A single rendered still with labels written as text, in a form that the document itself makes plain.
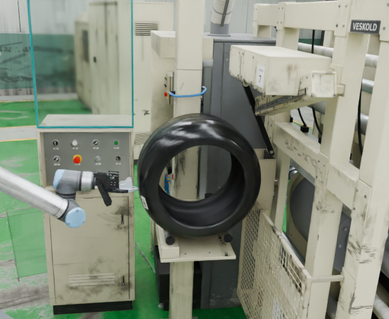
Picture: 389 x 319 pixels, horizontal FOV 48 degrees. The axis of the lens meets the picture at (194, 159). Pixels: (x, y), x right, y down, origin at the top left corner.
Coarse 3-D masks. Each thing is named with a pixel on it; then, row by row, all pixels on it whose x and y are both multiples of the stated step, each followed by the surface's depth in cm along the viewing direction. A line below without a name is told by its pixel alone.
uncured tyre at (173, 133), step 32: (160, 128) 203; (192, 128) 190; (224, 128) 193; (160, 160) 189; (256, 160) 199; (160, 192) 224; (224, 192) 229; (256, 192) 203; (160, 224) 201; (192, 224) 221; (224, 224) 204
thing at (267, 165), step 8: (256, 152) 251; (264, 152) 251; (264, 160) 232; (272, 160) 233; (264, 168) 234; (272, 168) 235; (264, 176) 235; (272, 176) 236; (264, 184) 237; (272, 184) 238; (264, 192) 239; (272, 192) 239; (264, 200) 240; (264, 208) 242
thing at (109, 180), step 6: (96, 174) 197; (102, 174) 198; (108, 174) 199; (114, 174) 201; (96, 180) 199; (102, 180) 199; (108, 180) 197; (114, 180) 198; (108, 186) 198; (114, 186) 200
